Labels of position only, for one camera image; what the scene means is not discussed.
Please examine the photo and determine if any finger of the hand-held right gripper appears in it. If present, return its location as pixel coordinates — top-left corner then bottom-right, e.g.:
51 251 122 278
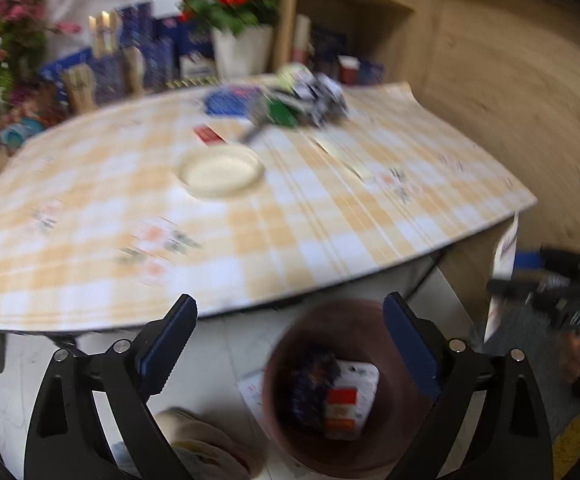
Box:
514 249 580 273
487 279 548 307

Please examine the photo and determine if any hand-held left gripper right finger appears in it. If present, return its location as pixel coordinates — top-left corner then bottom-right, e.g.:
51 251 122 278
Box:
382 292 555 480

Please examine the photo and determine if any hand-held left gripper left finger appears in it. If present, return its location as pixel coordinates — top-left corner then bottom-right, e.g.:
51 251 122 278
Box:
24 294 199 480

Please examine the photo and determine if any white plastic packet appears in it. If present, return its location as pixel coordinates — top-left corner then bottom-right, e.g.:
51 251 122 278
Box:
482 212 522 347

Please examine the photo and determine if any brown round waste bin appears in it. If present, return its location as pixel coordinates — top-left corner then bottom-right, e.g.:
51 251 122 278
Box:
262 299 444 479

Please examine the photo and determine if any white packet orange label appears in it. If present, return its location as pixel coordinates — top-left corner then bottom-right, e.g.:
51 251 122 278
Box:
324 360 381 440

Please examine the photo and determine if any blue snack bag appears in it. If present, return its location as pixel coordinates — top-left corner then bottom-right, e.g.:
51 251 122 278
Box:
290 347 342 429

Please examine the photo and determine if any white printed paper slip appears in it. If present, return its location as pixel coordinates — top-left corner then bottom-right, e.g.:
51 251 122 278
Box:
312 135 377 182

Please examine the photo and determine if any small red box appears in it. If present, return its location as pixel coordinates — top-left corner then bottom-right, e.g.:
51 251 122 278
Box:
192 125 227 147

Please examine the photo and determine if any blue carton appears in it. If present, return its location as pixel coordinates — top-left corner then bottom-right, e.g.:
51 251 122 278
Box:
205 86 267 117

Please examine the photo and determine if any green packet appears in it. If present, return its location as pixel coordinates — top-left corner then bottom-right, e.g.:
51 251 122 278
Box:
265 100 299 129

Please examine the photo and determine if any white dark wrapper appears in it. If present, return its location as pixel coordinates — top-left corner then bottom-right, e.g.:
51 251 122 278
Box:
292 72 349 127

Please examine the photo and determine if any pale green white wrapper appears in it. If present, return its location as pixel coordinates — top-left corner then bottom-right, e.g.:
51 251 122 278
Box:
276 62 317 92

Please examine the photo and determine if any white paper sheet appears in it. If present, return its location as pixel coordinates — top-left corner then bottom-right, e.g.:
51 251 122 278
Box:
237 370 271 422

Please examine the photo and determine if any yellow checked floral tablecloth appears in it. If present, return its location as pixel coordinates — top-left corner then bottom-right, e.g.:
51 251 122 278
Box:
0 72 539 332

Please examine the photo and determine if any purple box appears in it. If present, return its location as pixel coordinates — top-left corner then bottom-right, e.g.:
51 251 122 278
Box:
360 60 386 85

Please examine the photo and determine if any red cup with white rim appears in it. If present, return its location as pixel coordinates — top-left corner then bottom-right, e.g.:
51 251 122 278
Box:
339 56 361 85

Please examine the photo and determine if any woven basket planter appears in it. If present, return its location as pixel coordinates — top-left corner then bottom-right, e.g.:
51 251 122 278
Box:
0 105 46 149

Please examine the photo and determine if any glass tray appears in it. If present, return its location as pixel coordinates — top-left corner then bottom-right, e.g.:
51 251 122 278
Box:
167 76 221 91

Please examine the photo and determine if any blue and gold gift box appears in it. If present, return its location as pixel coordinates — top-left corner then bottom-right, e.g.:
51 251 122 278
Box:
122 40 177 94
88 2 153 57
62 56 126 112

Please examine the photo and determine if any blue box with white label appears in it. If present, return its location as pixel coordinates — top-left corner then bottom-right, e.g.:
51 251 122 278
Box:
177 22 217 82

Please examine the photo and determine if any flat blue box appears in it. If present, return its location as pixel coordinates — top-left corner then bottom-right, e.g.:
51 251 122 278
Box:
40 47 93 82

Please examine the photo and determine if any wooden shelf unit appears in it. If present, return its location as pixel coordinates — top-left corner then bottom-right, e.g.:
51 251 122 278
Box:
270 0 417 87

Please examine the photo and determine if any white faceted vase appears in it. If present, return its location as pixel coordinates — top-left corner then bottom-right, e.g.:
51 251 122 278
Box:
212 25 276 82

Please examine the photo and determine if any stack of pastel cups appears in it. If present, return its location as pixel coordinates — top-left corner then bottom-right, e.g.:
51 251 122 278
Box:
292 14 313 64

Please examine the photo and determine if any pink artificial blossom arrangement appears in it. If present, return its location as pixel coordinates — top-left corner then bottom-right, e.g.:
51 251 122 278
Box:
0 0 83 97

